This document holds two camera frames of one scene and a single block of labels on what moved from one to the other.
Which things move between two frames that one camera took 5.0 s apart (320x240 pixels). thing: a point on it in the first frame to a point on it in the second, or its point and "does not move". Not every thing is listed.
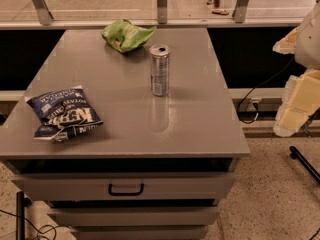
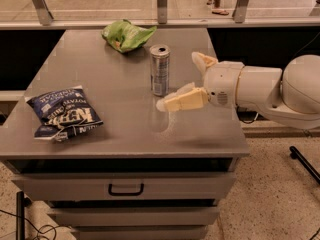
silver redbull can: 160,62 does not move
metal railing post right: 239,13 does not move
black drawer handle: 125,193 does not move
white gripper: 309,40 to 221,81
